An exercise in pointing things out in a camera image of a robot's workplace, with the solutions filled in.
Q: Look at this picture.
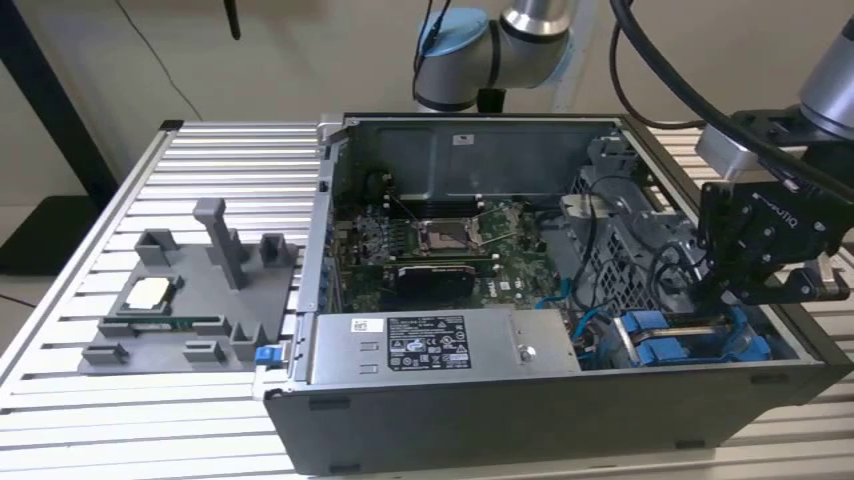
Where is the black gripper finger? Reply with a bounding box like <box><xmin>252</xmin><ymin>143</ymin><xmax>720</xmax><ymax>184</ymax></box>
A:
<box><xmin>688</xmin><ymin>181</ymin><xmax>744</xmax><ymax>315</ymax></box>
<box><xmin>731</xmin><ymin>266</ymin><xmax>840</xmax><ymax>307</ymax></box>

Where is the black disk wire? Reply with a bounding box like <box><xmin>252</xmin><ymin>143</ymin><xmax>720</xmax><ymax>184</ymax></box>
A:
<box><xmin>647</xmin><ymin>243</ymin><xmax>720</xmax><ymax>322</ymax></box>

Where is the hard disk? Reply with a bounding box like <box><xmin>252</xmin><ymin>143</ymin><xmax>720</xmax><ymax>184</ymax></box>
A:
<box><xmin>611</xmin><ymin>304</ymin><xmax>769</xmax><ymax>347</ymax></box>

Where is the metal disk bay cage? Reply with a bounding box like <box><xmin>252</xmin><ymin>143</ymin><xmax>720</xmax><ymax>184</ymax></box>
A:
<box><xmin>557</xmin><ymin>133</ymin><xmax>759</xmax><ymax>372</ymax></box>

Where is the blue disk carrier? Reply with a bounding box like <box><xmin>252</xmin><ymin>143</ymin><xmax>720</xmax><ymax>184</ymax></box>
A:
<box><xmin>636</xmin><ymin>342</ymin><xmax>769</xmax><ymax>366</ymax></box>

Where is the green motherboard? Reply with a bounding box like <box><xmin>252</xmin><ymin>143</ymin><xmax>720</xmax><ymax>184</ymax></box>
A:
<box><xmin>329</xmin><ymin>197</ymin><xmax>581</xmax><ymax>315</ymax></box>

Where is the metal socket cover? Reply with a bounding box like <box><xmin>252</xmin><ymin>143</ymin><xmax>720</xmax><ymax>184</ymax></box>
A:
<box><xmin>469</xmin><ymin>207</ymin><xmax>523</xmax><ymax>246</ymax></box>

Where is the CPU socket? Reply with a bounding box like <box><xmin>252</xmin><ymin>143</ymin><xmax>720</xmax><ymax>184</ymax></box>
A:
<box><xmin>416</xmin><ymin>218</ymin><xmax>479</xmax><ymax>254</ymax></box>

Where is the silver power supply unit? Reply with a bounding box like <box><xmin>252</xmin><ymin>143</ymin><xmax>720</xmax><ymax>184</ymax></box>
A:
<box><xmin>306</xmin><ymin>308</ymin><xmax>579</xmax><ymax>387</ymax></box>

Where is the black graphics card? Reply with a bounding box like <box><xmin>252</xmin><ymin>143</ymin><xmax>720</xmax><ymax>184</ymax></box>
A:
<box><xmin>382</xmin><ymin>260</ymin><xmax>483</xmax><ymax>309</ymax></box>

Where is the thin metal locking lever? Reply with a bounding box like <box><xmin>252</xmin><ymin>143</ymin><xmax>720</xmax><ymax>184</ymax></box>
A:
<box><xmin>389</xmin><ymin>192</ymin><xmax>422</xmax><ymax>223</ymax></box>

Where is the black open PC case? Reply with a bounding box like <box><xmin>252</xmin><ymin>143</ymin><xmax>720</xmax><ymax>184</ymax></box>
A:
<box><xmin>252</xmin><ymin>110</ymin><xmax>854</xmax><ymax>476</ymax></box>

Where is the gray parts rack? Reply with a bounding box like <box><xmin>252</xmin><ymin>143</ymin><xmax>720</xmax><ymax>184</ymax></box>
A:
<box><xmin>78</xmin><ymin>198</ymin><xmax>302</xmax><ymax>376</ymax></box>

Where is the green RAM stick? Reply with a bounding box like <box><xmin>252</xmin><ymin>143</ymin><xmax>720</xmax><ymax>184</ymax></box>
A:
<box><xmin>129</xmin><ymin>315</ymin><xmax>222</xmax><ymax>333</ymax></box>

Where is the silver CPU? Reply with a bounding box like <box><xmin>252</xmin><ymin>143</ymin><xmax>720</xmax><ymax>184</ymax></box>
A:
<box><xmin>124</xmin><ymin>277</ymin><xmax>180</xmax><ymax>312</ymax></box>

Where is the silver wrist camera block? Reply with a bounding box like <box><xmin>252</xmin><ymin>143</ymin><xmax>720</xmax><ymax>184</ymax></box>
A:
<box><xmin>693</xmin><ymin>124</ymin><xmax>763</xmax><ymax>179</ymax></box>

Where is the long black wire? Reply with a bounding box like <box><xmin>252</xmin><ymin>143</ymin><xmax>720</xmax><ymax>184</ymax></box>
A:
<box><xmin>569</xmin><ymin>174</ymin><xmax>645</xmax><ymax>312</ymax></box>

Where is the blue wire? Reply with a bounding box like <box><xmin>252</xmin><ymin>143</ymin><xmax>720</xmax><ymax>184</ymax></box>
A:
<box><xmin>537</xmin><ymin>279</ymin><xmax>603</xmax><ymax>346</ymax></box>

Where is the thin black wall cable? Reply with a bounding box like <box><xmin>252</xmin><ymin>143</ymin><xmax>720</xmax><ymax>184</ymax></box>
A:
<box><xmin>117</xmin><ymin>0</ymin><xmax>202</xmax><ymax>122</ymax></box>

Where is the black slanted frame post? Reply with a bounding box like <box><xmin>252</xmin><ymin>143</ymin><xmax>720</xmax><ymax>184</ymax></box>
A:
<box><xmin>0</xmin><ymin>0</ymin><xmax>118</xmax><ymax>201</ymax></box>

